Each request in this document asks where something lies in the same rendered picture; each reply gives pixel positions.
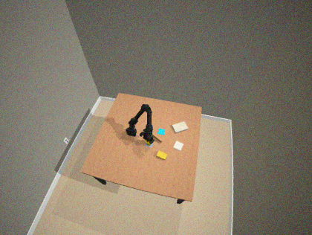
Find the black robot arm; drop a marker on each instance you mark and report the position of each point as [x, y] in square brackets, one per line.
[148, 130]

